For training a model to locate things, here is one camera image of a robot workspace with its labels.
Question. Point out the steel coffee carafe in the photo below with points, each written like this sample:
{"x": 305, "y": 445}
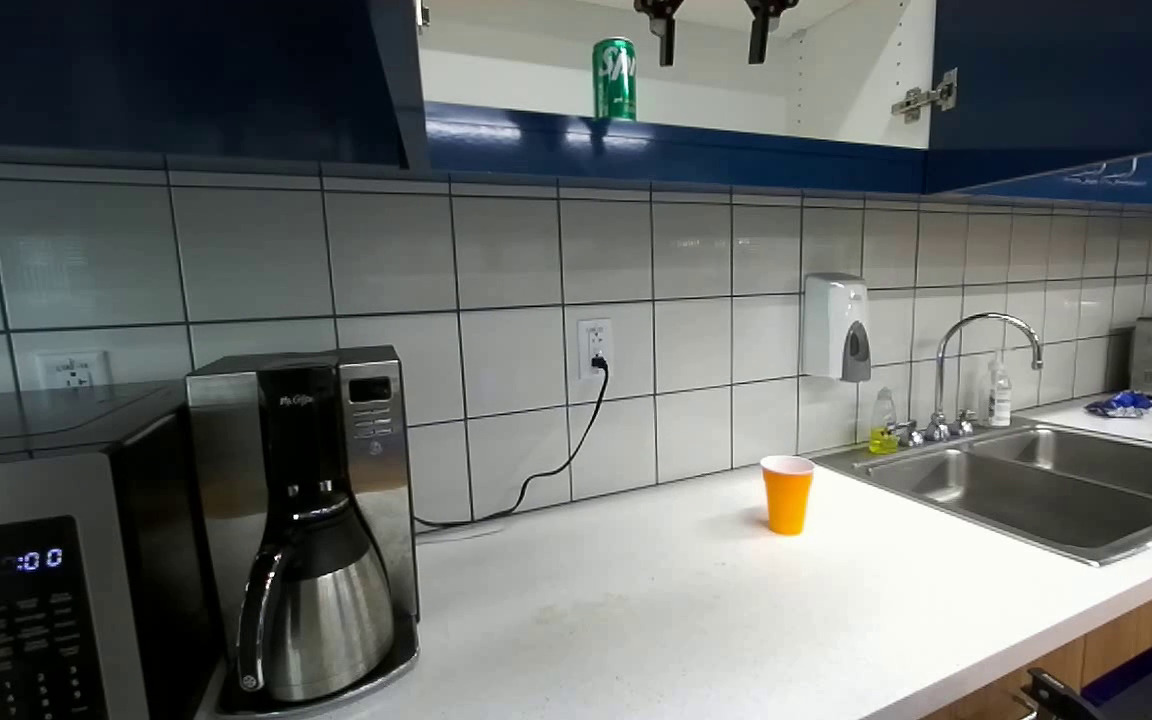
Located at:
{"x": 318, "y": 608}

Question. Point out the green Sprite can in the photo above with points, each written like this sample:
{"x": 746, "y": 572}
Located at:
{"x": 612, "y": 76}

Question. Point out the metal cabinet hinge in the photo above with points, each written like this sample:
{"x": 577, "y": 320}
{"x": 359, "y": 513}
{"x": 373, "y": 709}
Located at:
{"x": 938, "y": 98}

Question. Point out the white wall power outlet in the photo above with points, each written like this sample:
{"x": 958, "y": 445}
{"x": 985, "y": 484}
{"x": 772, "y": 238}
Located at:
{"x": 593, "y": 341}

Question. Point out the stainless steel sink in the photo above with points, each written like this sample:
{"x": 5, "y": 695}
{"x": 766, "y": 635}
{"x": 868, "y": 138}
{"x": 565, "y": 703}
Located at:
{"x": 1061, "y": 491}

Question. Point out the white wall soap dispenser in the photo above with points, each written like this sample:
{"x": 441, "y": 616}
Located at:
{"x": 836, "y": 330}

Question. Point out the blue plate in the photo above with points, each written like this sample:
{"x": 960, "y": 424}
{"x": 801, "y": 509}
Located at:
{"x": 1122, "y": 404}

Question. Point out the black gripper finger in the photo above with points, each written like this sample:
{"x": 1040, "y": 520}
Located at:
{"x": 766, "y": 16}
{"x": 660, "y": 24}

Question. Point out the black steel coffee maker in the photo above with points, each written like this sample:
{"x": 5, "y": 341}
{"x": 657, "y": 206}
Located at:
{"x": 305, "y": 491}

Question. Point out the blue cabinet door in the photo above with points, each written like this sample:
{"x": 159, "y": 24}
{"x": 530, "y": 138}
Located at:
{"x": 215, "y": 76}

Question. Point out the white outlet behind microwave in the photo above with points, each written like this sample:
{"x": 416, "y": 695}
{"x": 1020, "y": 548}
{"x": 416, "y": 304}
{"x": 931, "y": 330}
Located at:
{"x": 72, "y": 374}

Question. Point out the yellow-green dish soap bottle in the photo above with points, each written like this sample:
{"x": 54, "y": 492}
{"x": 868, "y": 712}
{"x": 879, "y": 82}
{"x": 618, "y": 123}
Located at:
{"x": 883, "y": 433}

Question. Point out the blue upper cabinet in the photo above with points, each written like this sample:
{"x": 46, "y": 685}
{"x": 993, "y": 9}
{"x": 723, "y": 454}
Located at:
{"x": 1040, "y": 82}

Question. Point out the stainless steel microwave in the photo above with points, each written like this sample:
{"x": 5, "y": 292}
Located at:
{"x": 106, "y": 594}

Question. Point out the clear soap pump bottle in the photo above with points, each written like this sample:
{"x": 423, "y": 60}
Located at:
{"x": 997, "y": 392}

